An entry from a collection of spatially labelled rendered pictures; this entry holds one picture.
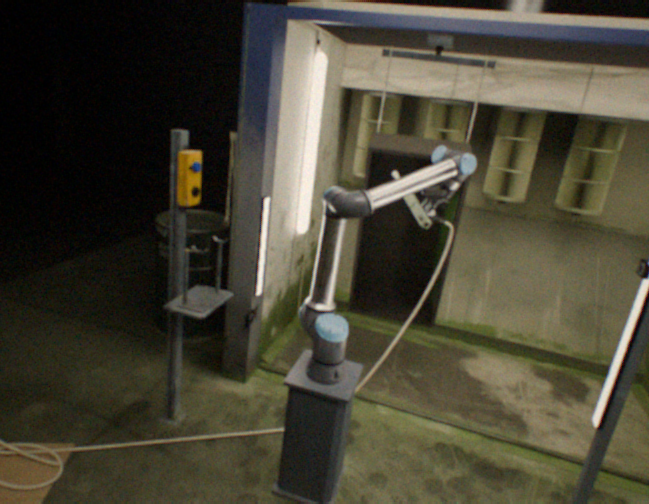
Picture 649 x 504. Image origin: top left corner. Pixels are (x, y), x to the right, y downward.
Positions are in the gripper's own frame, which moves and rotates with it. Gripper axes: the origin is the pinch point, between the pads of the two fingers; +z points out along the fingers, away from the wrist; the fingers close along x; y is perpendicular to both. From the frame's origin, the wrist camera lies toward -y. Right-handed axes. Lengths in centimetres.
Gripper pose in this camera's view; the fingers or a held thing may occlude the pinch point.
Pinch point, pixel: (420, 213)
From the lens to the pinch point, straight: 244.2
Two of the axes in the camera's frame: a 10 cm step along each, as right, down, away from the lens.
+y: 8.4, 2.6, 4.8
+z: -5.0, 7.0, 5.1
